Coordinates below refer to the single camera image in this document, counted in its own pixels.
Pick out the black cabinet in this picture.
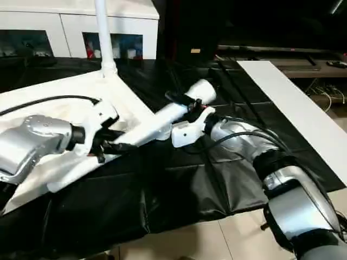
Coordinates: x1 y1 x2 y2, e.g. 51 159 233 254
156 0 347 60

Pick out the white plastic table top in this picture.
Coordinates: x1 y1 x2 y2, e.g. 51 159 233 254
0 70 159 215

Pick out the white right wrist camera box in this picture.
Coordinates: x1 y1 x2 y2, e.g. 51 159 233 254
170 105 217 149

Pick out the white sideboard with glass doors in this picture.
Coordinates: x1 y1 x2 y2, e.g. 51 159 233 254
0 0 160 60

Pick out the white plastic table leg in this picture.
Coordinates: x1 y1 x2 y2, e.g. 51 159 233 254
94 0 119 78
111 79 218 148

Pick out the black mat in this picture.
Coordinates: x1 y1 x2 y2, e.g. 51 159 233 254
0 54 347 255

